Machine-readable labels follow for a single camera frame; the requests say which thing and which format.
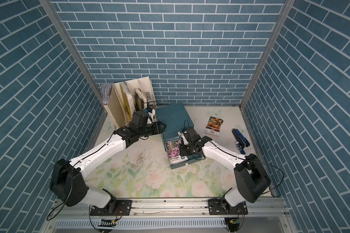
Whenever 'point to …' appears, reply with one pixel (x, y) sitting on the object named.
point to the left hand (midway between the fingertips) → (167, 127)
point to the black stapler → (238, 138)
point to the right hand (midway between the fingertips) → (181, 151)
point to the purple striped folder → (106, 91)
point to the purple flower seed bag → (173, 148)
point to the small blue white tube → (240, 149)
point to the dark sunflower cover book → (141, 100)
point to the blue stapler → (246, 141)
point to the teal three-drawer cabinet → (172, 119)
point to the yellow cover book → (125, 101)
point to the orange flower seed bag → (214, 126)
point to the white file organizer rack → (145, 85)
